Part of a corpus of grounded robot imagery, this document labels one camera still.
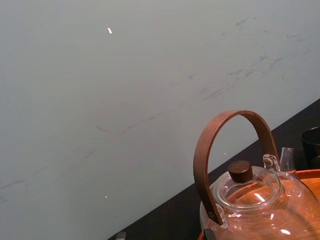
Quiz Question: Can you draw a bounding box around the orange wooden tray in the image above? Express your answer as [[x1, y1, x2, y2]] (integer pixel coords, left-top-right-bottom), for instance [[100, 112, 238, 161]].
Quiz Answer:
[[197, 168, 320, 240]]

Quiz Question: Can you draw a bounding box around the glass lid with wooden knob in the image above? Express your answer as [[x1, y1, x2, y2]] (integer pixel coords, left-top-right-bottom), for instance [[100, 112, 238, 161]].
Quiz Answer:
[[211, 160, 284, 214]]

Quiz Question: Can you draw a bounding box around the black cup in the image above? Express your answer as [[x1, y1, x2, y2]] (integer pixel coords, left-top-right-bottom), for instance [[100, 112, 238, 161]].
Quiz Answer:
[[300, 126, 320, 161], [309, 154, 320, 171]]

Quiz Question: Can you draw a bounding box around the glass teapot with wooden handle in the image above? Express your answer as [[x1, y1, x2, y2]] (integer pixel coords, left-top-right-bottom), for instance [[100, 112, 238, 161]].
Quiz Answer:
[[193, 109, 320, 240]]

